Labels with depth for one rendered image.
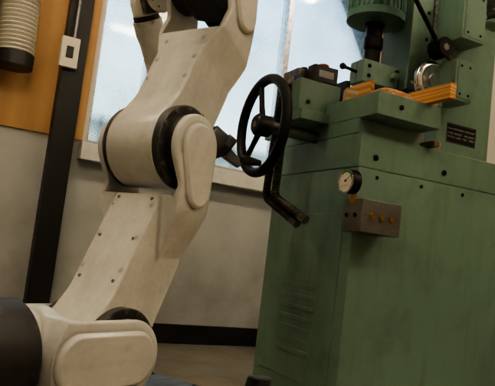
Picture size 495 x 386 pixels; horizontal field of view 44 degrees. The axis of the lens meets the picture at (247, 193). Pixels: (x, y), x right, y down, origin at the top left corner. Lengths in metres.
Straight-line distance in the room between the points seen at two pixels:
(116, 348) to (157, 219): 0.22
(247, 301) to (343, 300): 1.59
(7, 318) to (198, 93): 0.50
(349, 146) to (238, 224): 1.52
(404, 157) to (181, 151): 0.83
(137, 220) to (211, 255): 2.02
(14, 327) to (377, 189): 1.04
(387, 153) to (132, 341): 0.94
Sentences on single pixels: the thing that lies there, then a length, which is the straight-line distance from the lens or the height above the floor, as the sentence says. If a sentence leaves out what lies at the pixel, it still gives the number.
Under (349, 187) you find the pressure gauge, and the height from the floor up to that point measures 0.64.
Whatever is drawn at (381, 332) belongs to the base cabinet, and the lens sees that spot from 1.66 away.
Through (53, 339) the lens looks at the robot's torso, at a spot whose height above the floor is 0.31.
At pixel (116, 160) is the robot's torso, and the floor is 0.58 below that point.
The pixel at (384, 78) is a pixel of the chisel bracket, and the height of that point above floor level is 1.02.
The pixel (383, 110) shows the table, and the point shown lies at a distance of 1.59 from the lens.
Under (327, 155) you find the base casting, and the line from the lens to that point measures 1.72.
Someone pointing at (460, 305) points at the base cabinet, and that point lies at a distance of 1.83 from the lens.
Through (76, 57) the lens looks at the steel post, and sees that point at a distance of 2.75.
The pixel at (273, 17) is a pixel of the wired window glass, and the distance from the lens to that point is 3.43.
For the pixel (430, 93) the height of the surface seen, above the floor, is 0.92.
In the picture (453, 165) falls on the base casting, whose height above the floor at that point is 0.77.
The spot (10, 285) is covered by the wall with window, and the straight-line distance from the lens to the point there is 2.75.
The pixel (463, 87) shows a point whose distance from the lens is 1.89.
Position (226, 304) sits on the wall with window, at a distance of 3.08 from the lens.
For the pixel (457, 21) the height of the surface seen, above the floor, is 1.20.
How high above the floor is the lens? 0.45
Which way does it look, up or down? 6 degrees up
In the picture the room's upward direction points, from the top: 7 degrees clockwise
